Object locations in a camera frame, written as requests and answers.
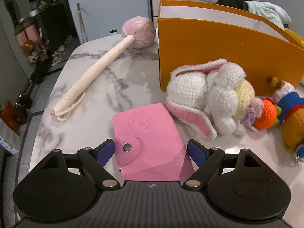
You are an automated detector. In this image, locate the white crochet bunny doll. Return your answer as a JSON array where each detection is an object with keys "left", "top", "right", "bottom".
[{"left": 165, "top": 59, "right": 264, "bottom": 141}]

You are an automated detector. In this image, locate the plush bear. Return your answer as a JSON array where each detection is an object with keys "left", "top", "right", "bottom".
[{"left": 267, "top": 76, "right": 304, "bottom": 163}]

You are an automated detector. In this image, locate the orange crochet fruit toy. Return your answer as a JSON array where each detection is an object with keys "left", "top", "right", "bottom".
[{"left": 253, "top": 98, "right": 282, "bottom": 130}]

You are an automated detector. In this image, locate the orange cardboard storage box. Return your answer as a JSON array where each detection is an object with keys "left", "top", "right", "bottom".
[{"left": 158, "top": 0, "right": 303, "bottom": 96}]

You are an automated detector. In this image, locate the dark shoe shelf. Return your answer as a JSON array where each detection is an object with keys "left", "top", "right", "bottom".
[{"left": 14, "top": 0, "right": 79, "bottom": 72}]

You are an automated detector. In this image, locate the yellow container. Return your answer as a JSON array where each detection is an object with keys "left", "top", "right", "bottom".
[{"left": 285, "top": 28, "right": 304, "bottom": 47}]

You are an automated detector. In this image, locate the light blue towel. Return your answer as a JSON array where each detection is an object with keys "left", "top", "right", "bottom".
[{"left": 245, "top": 1, "right": 291, "bottom": 29}]

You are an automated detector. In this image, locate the black garment on chair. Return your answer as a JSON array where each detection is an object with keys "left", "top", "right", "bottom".
[{"left": 217, "top": 0, "right": 250, "bottom": 11}]

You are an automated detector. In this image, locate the broom leaning on wall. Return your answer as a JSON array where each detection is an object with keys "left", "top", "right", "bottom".
[{"left": 77, "top": 3, "right": 88, "bottom": 43}]

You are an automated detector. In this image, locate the pink rope-handled massage hammer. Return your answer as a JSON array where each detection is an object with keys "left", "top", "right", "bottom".
[{"left": 51, "top": 17, "right": 156, "bottom": 121}]

